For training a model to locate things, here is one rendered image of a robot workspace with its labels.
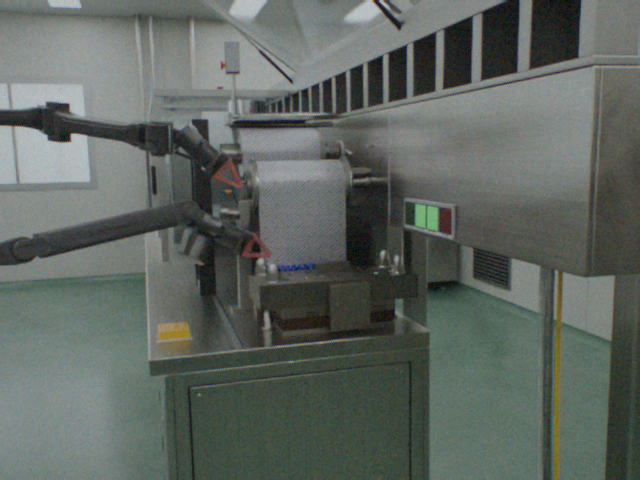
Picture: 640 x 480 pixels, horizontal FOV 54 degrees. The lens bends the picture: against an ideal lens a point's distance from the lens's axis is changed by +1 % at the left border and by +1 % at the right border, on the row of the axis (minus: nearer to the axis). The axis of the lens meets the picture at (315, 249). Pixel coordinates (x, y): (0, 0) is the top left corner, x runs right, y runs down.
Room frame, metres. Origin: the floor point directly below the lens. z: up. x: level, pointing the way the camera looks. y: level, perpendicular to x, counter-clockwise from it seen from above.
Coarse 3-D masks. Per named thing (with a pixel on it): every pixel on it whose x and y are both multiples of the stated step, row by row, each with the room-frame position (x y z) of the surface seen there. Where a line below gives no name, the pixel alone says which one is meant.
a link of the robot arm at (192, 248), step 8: (184, 208) 1.50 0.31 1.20; (192, 208) 1.51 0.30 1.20; (192, 216) 1.51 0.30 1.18; (200, 216) 1.53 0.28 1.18; (192, 224) 1.55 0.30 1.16; (200, 224) 1.52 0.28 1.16; (192, 232) 1.52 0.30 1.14; (184, 240) 1.54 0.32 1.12; (192, 240) 1.53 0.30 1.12; (200, 240) 1.53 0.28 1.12; (184, 248) 1.51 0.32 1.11; (192, 248) 1.52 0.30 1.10; (200, 248) 1.53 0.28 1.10; (208, 248) 1.54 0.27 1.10; (184, 256) 1.53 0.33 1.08; (192, 256) 1.51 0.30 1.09; (200, 256) 1.52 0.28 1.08; (200, 264) 1.55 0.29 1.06
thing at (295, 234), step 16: (272, 208) 1.62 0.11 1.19; (288, 208) 1.63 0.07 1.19; (304, 208) 1.64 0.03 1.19; (320, 208) 1.65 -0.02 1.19; (336, 208) 1.67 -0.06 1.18; (272, 224) 1.62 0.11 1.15; (288, 224) 1.63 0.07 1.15; (304, 224) 1.64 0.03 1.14; (320, 224) 1.65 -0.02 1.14; (336, 224) 1.67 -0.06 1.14; (272, 240) 1.62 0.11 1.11; (288, 240) 1.63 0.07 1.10; (304, 240) 1.64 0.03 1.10; (320, 240) 1.65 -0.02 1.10; (336, 240) 1.67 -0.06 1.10; (272, 256) 1.62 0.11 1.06; (288, 256) 1.63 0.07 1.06; (304, 256) 1.64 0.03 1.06; (320, 256) 1.65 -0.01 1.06; (336, 256) 1.67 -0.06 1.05
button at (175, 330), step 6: (162, 324) 1.48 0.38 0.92; (168, 324) 1.48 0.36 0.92; (174, 324) 1.47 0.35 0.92; (180, 324) 1.47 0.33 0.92; (186, 324) 1.47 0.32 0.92; (162, 330) 1.42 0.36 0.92; (168, 330) 1.42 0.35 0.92; (174, 330) 1.42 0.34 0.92; (180, 330) 1.43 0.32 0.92; (186, 330) 1.43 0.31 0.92; (162, 336) 1.41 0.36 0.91; (168, 336) 1.42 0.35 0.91; (174, 336) 1.42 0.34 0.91; (180, 336) 1.43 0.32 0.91; (186, 336) 1.43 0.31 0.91
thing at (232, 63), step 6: (228, 42) 2.18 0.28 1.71; (234, 42) 2.18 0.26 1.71; (228, 48) 2.18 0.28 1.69; (234, 48) 2.18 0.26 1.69; (228, 54) 2.17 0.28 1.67; (234, 54) 2.18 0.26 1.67; (228, 60) 2.17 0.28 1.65; (234, 60) 2.18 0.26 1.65; (240, 60) 2.18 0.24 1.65; (222, 66) 2.20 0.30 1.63; (228, 66) 2.17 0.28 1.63; (234, 66) 2.18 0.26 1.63; (240, 66) 2.18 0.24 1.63; (228, 72) 2.19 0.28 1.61; (234, 72) 2.19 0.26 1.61; (240, 72) 2.20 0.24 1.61
